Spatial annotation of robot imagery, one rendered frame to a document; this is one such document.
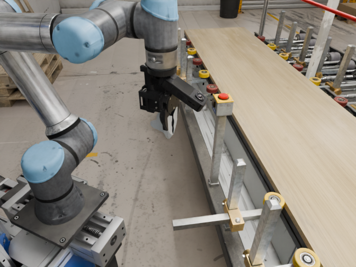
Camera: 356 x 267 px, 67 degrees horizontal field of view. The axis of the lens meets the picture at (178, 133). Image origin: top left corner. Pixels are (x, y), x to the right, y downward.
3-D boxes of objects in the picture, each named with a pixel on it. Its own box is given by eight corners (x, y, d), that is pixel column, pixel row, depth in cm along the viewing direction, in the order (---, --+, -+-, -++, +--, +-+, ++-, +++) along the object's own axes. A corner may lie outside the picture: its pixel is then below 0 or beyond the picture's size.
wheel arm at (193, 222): (173, 232, 109) (173, 226, 106) (172, 225, 112) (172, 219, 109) (275, 218, 114) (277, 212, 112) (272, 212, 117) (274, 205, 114)
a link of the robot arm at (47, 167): (23, 195, 81) (6, 161, 73) (52, 165, 91) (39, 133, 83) (56, 204, 78) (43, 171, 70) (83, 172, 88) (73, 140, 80)
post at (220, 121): (210, 187, 141) (217, 115, 114) (207, 180, 145) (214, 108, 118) (218, 186, 142) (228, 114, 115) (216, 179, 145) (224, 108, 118)
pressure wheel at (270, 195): (275, 227, 111) (282, 210, 104) (256, 218, 115) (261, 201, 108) (281, 213, 116) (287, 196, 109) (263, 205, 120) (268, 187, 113)
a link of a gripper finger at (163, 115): (167, 123, 74) (166, 95, 68) (172, 124, 73) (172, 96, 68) (159, 132, 70) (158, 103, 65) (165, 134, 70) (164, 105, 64)
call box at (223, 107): (215, 118, 113) (217, 101, 109) (211, 109, 119) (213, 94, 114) (231, 116, 114) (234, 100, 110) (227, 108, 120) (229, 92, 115)
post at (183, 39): (180, 98, 221) (181, 38, 192) (180, 96, 224) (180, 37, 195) (185, 97, 222) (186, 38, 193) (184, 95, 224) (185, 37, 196)
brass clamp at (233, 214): (230, 232, 109) (231, 224, 106) (220, 205, 120) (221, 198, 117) (244, 230, 110) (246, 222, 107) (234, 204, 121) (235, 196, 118)
